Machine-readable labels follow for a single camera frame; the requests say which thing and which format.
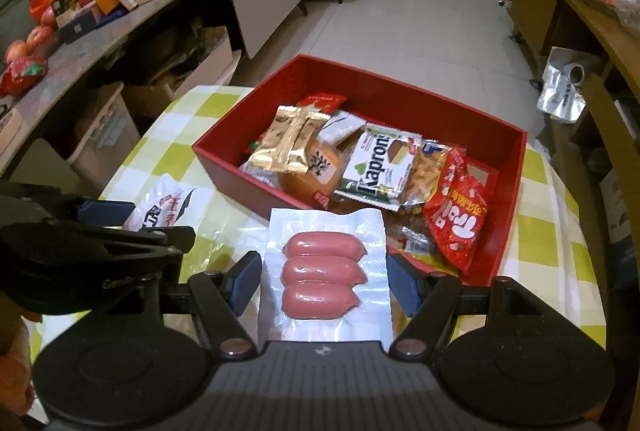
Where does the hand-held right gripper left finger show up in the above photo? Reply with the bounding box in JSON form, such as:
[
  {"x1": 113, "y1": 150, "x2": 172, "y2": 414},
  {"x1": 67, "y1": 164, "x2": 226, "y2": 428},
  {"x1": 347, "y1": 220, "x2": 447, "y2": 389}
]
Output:
[{"x1": 140, "y1": 250, "x2": 263, "y2": 358}]

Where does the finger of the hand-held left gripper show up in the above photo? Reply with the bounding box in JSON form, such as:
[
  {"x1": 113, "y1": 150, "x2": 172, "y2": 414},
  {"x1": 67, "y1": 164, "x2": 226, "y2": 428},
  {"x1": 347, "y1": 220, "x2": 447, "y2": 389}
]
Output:
[
  {"x1": 75, "y1": 226, "x2": 196, "y2": 254},
  {"x1": 20, "y1": 196, "x2": 137, "y2": 228}
]

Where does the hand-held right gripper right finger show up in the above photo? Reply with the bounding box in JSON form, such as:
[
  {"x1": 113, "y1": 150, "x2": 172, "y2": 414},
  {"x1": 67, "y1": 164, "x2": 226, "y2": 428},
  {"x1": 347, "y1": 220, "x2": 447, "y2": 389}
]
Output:
[{"x1": 386, "y1": 253, "x2": 556, "y2": 358}]

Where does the white and red snack packet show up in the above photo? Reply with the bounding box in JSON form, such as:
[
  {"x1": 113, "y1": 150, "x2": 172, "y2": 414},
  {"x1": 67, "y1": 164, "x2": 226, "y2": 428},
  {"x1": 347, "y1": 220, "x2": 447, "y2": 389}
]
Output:
[{"x1": 122, "y1": 175, "x2": 213, "y2": 232}]

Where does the vacuum-packed sausage packet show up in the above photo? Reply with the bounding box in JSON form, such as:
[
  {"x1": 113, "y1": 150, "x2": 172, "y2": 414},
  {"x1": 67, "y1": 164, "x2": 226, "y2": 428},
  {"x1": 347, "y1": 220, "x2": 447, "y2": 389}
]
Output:
[{"x1": 257, "y1": 207, "x2": 395, "y2": 348}]

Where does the red gummy candy packet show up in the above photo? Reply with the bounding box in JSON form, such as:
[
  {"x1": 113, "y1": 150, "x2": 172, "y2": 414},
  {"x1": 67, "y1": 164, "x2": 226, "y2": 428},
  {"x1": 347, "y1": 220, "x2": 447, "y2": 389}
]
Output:
[{"x1": 422, "y1": 146, "x2": 493, "y2": 274}]

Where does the red cardboard box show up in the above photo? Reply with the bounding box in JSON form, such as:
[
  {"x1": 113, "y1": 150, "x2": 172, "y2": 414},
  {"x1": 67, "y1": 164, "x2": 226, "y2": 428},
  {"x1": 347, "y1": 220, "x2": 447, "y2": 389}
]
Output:
[{"x1": 191, "y1": 53, "x2": 528, "y2": 287}]

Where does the clear waffle packet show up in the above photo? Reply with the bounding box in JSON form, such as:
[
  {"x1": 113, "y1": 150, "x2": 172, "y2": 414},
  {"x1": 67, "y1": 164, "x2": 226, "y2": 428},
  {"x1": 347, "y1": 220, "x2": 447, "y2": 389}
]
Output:
[{"x1": 385, "y1": 138, "x2": 453, "y2": 262}]

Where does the white wafer packet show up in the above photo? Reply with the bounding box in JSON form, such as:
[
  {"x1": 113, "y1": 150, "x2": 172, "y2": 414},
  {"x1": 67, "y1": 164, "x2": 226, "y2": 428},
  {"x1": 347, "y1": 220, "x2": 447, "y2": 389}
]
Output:
[{"x1": 334, "y1": 123, "x2": 423, "y2": 212}]

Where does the bread packet with orange label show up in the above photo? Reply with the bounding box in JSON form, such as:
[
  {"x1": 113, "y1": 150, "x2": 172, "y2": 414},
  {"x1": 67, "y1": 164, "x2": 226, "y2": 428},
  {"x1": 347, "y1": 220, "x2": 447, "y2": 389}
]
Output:
[{"x1": 240, "y1": 136, "x2": 351, "y2": 206}]

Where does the gold snack packet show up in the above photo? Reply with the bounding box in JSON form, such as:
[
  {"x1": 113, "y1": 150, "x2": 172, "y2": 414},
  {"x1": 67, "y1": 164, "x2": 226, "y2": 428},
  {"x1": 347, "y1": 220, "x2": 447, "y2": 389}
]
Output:
[{"x1": 248, "y1": 105, "x2": 331, "y2": 174}]

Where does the person's left hand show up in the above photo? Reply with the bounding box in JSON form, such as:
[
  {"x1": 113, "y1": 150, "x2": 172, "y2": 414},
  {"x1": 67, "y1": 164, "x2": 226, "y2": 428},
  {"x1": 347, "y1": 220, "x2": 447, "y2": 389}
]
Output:
[{"x1": 0, "y1": 311, "x2": 37, "y2": 418}]

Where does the beige storage bin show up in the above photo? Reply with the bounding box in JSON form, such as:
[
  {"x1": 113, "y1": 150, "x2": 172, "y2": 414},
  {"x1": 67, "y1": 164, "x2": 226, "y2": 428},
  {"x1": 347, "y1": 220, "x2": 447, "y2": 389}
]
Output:
[{"x1": 67, "y1": 82, "x2": 142, "y2": 194}]

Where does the brown cardboard box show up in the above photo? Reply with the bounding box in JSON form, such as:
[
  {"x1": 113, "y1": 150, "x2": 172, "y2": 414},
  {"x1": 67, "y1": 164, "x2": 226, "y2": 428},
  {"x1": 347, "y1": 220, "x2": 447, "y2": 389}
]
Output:
[{"x1": 122, "y1": 26, "x2": 241, "y2": 116}]

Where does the red printed bag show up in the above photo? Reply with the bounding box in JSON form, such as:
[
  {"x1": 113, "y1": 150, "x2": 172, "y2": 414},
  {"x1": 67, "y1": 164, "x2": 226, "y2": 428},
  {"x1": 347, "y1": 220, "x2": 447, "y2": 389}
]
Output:
[{"x1": 0, "y1": 55, "x2": 50, "y2": 98}]

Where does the dark blue box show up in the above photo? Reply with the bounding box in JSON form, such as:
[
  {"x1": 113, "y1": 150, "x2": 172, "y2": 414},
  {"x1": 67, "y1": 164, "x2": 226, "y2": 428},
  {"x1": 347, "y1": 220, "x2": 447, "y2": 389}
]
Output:
[{"x1": 57, "y1": 6, "x2": 103, "y2": 44}]

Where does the silver foil bag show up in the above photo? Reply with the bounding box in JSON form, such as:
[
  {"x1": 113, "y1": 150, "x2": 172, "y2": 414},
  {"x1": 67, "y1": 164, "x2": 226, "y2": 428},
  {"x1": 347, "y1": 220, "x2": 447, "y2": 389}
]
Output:
[{"x1": 536, "y1": 47, "x2": 603, "y2": 124}]

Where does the brown wooden sideboard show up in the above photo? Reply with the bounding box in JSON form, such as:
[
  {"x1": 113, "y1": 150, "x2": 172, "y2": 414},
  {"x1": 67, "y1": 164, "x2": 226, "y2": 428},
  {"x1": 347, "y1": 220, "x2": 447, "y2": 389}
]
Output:
[{"x1": 507, "y1": 0, "x2": 640, "y2": 362}]

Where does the clear plastic bag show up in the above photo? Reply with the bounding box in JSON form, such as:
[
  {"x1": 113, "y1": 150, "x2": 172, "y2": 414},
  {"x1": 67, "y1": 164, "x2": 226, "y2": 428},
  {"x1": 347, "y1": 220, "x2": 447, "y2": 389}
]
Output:
[{"x1": 595, "y1": 0, "x2": 640, "y2": 42}]

